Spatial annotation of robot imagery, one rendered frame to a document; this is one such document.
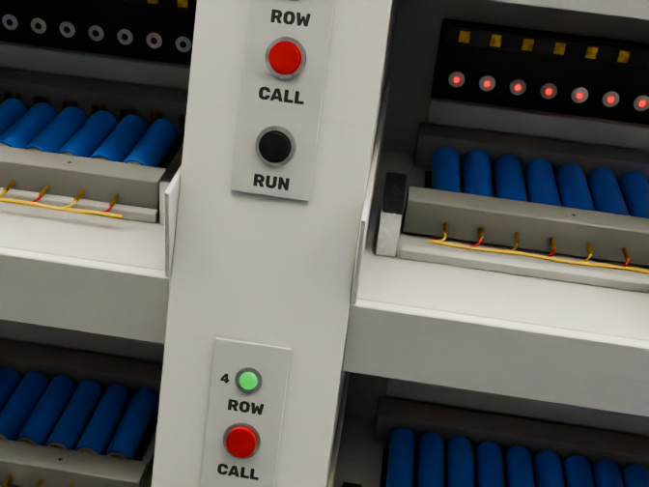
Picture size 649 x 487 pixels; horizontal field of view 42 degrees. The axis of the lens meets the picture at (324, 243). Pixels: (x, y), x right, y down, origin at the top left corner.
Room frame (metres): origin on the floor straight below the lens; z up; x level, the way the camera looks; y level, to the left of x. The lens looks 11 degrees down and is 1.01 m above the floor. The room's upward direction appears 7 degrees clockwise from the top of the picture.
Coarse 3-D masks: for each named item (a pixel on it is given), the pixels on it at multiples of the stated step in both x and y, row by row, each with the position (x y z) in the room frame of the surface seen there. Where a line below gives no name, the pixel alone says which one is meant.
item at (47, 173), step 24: (0, 168) 0.48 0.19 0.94; (24, 168) 0.48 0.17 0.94; (48, 168) 0.47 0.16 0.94; (72, 168) 0.47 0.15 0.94; (96, 168) 0.48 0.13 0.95; (120, 168) 0.48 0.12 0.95; (144, 168) 0.48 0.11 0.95; (48, 192) 0.48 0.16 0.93; (72, 192) 0.48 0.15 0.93; (96, 192) 0.48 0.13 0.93; (120, 192) 0.47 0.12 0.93; (144, 192) 0.47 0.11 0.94; (120, 216) 0.46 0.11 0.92
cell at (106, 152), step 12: (132, 120) 0.55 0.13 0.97; (120, 132) 0.53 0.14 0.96; (132, 132) 0.54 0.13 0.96; (144, 132) 0.56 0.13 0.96; (108, 144) 0.52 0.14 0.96; (120, 144) 0.52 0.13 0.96; (132, 144) 0.53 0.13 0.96; (96, 156) 0.50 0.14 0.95; (108, 156) 0.50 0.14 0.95; (120, 156) 0.51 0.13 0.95
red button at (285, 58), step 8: (272, 48) 0.42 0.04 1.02; (280, 48) 0.42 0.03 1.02; (288, 48) 0.42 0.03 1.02; (296, 48) 0.42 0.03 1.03; (272, 56) 0.42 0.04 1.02; (280, 56) 0.42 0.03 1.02; (288, 56) 0.42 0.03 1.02; (296, 56) 0.42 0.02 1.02; (272, 64) 0.42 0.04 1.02; (280, 64) 0.42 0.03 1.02; (288, 64) 0.42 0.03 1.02; (296, 64) 0.42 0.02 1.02; (280, 72) 0.42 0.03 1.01; (288, 72) 0.42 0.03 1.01
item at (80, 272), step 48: (0, 48) 0.60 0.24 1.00; (48, 48) 0.60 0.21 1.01; (0, 240) 0.44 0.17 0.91; (48, 240) 0.45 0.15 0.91; (96, 240) 0.45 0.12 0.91; (144, 240) 0.46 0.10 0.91; (0, 288) 0.44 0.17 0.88; (48, 288) 0.44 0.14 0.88; (96, 288) 0.43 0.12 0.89; (144, 288) 0.43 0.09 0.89; (144, 336) 0.44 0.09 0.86
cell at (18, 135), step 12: (36, 108) 0.55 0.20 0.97; (48, 108) 0.56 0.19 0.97; (24, 120) 0.54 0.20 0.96; (36, 120) 0.54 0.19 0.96; (48, 120) 0.55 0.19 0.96; (12, 132) 0.52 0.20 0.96; (24, 132) 0.52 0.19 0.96; (36, 132) 0.53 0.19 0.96; (0, 144) 0.51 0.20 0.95; (12, 144) 0.51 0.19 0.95; (24, 144) 0.52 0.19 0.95
